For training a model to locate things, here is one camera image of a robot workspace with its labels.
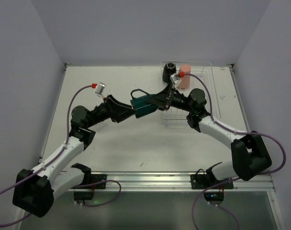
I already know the clear wire dish rack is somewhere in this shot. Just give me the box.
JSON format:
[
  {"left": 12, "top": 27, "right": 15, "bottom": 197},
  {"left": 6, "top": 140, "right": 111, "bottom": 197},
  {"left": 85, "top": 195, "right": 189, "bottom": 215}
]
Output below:
[{"left": 160, "top": 60, "right": 221, "bottom": 128}]

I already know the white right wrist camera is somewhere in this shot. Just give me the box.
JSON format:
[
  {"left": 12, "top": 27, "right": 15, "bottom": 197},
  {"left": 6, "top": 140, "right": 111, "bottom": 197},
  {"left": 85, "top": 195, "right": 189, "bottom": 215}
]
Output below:
[{"left": 170, "top": 73, "right": 181, "bottom": 88}]

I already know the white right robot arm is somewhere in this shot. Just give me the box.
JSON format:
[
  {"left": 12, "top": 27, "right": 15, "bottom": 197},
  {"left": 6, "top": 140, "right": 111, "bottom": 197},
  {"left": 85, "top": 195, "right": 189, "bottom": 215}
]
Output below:
[{"left": 146, "top": 87, "right": 272, "bottom": 181}]

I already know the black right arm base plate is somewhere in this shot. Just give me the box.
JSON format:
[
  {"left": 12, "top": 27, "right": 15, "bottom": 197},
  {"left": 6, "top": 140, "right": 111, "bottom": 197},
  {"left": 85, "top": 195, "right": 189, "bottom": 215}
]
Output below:
[{"left": 190, "top": 174, "right": 234, "bottom": 190}]

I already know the right black controller box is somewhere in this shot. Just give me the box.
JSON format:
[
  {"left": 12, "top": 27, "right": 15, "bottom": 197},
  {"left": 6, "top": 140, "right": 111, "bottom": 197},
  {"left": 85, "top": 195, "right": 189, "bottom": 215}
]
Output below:
[{"left": 204, "top": 192, "right": 224, "bottom": 205}]

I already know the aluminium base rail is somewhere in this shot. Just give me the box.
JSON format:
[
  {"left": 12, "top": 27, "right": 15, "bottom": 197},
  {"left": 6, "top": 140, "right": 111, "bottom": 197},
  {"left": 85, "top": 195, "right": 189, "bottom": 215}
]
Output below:
[{"left": 23, "top": 170, "right": 275, "bottom": 192}]

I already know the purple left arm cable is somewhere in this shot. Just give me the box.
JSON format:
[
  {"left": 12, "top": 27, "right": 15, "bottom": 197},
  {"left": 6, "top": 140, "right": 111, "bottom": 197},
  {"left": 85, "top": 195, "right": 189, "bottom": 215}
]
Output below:
[{"left": 0, "top": 83, "right": 122, "bottom": 227}]

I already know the pink plastic cup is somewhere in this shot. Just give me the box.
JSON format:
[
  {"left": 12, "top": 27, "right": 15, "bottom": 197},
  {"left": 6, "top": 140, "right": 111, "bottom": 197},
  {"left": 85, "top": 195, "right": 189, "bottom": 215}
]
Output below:
[{"left": 178, "top": 64, "right": 191, "bottom": 89}]

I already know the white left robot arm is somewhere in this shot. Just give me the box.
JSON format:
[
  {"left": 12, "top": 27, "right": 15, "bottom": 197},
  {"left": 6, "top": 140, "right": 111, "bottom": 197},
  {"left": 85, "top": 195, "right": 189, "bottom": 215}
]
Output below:
[{"left": 12, "top": 95, "right": 137, "bottom": 218}]

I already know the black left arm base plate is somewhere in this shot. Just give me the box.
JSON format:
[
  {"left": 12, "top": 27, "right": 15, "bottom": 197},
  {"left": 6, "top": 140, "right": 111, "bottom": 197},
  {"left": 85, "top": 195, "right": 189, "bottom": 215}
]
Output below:
[{"left": 72, "top": 173, "right": 107, "bottom": 190}]

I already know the black metal mug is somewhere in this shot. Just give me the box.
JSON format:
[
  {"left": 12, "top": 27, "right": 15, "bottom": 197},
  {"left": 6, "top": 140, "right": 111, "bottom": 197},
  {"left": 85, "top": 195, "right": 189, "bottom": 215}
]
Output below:
[{"left": 162, "top": 62, "right": 177, "bottom": 83}]

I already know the left black controller box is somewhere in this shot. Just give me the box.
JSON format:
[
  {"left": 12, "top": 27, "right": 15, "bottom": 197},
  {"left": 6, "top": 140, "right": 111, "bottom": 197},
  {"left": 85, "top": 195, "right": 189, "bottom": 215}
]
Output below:
[{"left": 73, "top": 192, "right": 94, "bottom": 204}]

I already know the black controller box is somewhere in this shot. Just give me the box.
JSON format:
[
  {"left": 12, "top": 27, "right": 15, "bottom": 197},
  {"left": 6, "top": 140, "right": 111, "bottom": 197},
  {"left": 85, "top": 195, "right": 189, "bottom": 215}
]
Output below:
[
  {"left": 204, "top": 192, "right": 224, "bottom": 205},
  {"left": 73, "top": 192, "right": 94, "bottom": 204}
]

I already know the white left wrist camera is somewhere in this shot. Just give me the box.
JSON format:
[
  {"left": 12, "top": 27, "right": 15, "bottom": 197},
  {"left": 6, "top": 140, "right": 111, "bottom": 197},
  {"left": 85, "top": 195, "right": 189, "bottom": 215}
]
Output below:
[{"left": 94, "top": 82, "right": 106, "bottom": 99}]

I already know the teal mug white inside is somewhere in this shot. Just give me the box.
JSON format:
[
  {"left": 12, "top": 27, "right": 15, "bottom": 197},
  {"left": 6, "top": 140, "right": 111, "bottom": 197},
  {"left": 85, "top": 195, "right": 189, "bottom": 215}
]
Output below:
[{"left": 130, "top": 89, "right": 158, "bottom": 118}]

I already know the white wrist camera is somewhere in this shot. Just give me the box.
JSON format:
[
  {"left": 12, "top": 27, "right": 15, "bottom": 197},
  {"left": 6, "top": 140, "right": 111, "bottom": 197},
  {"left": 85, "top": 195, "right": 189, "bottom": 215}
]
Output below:
[
  {"left": 94, "top": 82, "right": 106, "bottom": 99},
  {"left": 170, "top": 73, "right": 181, "bottom": 88}
]

